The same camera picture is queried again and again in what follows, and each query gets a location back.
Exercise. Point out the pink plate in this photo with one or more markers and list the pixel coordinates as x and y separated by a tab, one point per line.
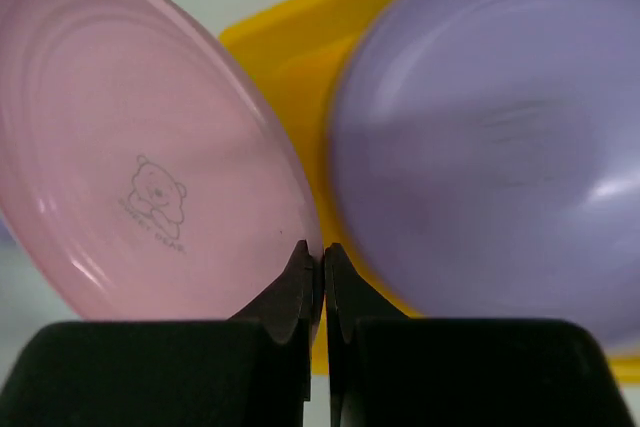
142	171

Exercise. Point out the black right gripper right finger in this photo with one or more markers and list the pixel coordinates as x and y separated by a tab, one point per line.
388	369

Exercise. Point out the yellow plastic bin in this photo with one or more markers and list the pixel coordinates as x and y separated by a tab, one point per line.
300	57

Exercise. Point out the purple plate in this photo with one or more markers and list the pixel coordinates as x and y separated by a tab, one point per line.
490	147

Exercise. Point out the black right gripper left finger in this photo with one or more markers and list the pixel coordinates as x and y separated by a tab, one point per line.
253	369

